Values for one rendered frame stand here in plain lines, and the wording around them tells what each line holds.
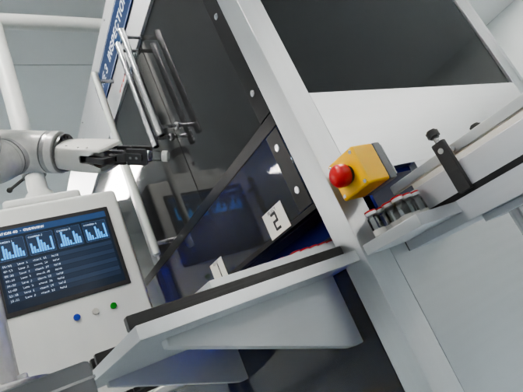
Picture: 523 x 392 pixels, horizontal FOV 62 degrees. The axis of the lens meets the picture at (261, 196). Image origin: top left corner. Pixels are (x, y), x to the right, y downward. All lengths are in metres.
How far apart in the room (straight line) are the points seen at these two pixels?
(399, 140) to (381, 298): 0.38
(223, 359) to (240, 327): 0.53
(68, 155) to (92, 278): 0.82
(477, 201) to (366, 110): 0.35
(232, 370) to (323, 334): 0.50
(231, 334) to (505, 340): 0.52
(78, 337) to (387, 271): 1.09
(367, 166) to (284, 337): 0.32
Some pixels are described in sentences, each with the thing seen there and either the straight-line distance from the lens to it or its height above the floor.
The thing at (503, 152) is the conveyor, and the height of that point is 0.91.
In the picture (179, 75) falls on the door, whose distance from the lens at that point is 1.30.
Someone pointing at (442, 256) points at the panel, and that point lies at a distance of 0.92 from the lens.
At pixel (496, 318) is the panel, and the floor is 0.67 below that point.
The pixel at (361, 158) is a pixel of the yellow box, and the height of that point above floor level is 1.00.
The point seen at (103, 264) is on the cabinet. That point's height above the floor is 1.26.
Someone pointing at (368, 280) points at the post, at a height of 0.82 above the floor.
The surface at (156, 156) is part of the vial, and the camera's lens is 0.87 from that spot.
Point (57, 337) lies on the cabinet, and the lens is 1.60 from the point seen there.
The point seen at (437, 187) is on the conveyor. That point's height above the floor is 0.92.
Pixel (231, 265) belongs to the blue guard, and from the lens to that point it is 1.17.
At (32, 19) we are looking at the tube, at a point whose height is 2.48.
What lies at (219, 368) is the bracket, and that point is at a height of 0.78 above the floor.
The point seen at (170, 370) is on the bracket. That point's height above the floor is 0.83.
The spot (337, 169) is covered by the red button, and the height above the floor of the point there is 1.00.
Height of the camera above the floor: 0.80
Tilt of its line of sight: 17 degrees up
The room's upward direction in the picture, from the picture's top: 24 degrees counter-clockwise
